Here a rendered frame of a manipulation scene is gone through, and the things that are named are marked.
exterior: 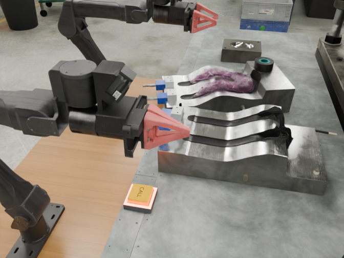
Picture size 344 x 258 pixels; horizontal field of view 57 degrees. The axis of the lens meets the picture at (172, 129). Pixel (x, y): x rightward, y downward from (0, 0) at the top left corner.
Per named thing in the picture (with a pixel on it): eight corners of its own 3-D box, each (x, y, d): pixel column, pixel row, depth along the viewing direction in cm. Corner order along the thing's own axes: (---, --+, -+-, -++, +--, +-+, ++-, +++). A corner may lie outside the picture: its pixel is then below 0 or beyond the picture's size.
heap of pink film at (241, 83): (195, 100, 124) (196, 82, 120) (189, 79, 138) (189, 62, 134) (259, 97, 126) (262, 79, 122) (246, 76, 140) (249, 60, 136)
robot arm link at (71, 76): (106, 56, 53) (39, 49, 54) (85, 81, 46) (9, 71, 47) (112, 113, 60) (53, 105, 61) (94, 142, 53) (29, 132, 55)
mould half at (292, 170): (157, 171, 101) (156, 138, 93) (173, 124, 121) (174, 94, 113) (322, 195, 93) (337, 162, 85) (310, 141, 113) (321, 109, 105)
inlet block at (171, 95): (144, 108, 125) (143, 96, 122) (143, 101, 129) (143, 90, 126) (176, 106, 126) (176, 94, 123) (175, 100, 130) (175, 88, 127)
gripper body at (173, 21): (195, 2, 103) (172, 0, 104) (190, 12, 95) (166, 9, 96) (193, 22, 107) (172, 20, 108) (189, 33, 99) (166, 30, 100)
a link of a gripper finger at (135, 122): (193, 108, 53) (138, 101, 54) (186, 133, 47) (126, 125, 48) (190, 139, 57) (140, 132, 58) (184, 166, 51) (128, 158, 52)
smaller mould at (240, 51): (220, 61, 166) (221, 48, 162) (222, 50, 178) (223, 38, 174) (259, 65, 163) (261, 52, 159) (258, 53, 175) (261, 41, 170)
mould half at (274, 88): (166, 119, 124) (166, 94, 118) (162, 86, 145) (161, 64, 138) (289, 112, 128) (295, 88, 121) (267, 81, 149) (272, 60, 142)
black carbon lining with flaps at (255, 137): (180, 145, 100) (180, 121, 95) (188, 117, 113) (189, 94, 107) (293, 160, 95) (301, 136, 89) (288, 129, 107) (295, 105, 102)
